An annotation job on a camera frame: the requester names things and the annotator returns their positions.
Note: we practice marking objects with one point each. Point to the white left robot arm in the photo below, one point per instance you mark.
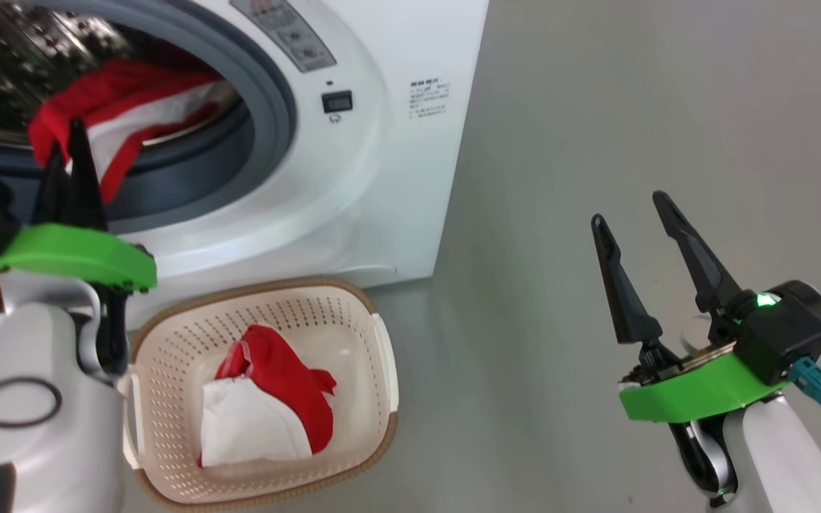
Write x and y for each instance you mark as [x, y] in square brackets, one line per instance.
[47, 442]

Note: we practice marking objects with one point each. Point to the cream perforated laundry basket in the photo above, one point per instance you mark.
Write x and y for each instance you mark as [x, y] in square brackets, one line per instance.
[353, 399]

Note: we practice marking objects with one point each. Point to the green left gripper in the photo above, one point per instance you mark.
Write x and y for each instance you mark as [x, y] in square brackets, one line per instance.
[75, 253]

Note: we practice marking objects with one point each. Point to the grey warning sticker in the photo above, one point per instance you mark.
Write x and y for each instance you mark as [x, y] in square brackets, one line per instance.
[289, 35]

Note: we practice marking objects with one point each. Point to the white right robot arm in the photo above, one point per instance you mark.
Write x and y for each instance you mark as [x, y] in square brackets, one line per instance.
[781, 463]

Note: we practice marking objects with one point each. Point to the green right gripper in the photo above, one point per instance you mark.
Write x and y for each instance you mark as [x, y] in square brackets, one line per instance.
[695, 395]

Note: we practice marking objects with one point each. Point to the white front-load washing machine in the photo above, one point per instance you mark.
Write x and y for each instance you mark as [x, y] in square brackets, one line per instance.
[382, 178]

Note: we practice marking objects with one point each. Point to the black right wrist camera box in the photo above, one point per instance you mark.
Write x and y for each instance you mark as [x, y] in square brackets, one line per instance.
[788, 328]

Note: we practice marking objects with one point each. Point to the red and white garment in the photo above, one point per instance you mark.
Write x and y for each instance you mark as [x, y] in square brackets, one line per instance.
[104, 100]
[268, 406]

